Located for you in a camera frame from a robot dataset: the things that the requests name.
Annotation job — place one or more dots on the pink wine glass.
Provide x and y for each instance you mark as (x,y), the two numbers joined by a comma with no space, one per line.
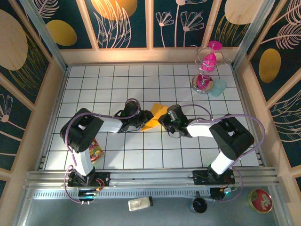
(209,61)

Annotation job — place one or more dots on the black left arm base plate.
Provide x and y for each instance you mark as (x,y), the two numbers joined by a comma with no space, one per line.
(103,179)

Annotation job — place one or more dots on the black round cap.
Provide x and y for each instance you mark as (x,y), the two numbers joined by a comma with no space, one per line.
(198,204)

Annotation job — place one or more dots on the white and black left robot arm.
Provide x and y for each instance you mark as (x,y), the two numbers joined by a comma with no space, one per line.
(110,124)

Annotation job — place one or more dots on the aluminium frame post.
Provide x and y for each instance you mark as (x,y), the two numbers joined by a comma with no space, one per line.
(45,35)
(253,35)

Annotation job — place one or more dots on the yellow paper sheet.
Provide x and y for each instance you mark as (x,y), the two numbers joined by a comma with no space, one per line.
(154,123)

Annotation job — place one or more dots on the colourful snack bag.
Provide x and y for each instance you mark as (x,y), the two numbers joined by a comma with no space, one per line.
(97,153)

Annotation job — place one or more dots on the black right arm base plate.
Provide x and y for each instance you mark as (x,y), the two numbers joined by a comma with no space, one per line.
(200,177)

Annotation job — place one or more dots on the clear jar with black lid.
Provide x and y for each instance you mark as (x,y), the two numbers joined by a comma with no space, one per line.
(140,204)

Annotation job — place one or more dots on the red round tin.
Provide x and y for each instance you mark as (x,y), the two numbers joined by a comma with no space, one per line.
(260,200)

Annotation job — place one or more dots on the teal plastic cup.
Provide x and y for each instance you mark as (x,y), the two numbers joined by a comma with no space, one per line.
(218,88)

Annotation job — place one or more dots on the aluminium mounting rail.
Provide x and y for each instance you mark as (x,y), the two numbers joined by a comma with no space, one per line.
(150,177)

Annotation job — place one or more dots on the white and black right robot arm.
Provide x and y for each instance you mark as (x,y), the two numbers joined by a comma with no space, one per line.
(200,128)

